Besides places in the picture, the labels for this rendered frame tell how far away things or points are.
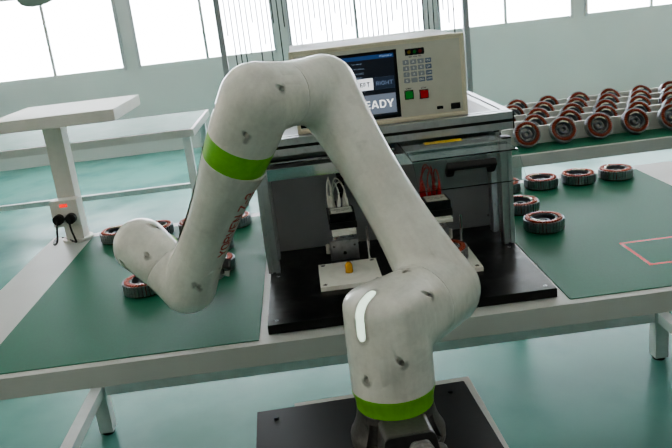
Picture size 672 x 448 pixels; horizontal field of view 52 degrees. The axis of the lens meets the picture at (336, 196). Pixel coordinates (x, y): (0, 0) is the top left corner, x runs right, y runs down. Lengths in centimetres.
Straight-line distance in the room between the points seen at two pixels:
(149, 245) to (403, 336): 57
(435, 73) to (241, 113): 80
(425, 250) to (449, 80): 73
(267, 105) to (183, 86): 707
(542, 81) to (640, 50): 120
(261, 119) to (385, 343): 38
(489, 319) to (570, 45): 724
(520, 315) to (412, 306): 58
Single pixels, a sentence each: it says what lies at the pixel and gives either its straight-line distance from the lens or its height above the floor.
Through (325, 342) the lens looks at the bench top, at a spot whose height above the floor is 73.
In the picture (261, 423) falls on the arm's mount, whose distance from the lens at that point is 124.
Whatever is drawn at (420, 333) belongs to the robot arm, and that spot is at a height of 95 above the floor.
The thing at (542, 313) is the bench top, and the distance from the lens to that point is 157.
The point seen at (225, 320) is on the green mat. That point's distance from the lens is 164.
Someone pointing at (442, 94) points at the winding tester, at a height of 117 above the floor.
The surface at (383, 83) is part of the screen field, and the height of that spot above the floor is 122.
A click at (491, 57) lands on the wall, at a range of 835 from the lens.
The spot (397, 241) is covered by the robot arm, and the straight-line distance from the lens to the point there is 115.
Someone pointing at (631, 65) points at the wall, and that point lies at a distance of 897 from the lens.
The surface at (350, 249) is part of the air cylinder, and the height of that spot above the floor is 80.
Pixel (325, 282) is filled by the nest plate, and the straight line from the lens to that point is 168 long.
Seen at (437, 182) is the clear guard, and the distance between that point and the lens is 153.
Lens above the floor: 142
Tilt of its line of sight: 15 degrees down
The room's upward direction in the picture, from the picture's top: 7 degrees counter-clockwise
